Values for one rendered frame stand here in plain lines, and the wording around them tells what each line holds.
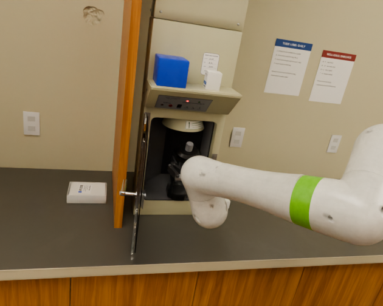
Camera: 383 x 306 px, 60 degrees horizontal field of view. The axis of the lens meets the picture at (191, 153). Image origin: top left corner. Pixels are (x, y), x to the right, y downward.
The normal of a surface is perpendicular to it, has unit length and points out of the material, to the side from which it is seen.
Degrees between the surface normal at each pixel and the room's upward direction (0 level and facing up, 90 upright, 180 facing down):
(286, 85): 90
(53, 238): 0
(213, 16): 90
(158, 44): 90
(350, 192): 36
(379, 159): 40
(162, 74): 90
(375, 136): 51
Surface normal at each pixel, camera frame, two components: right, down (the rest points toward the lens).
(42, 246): 0.15, -0.92
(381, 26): 0.22, 0.40
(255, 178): -0.47, -0.68
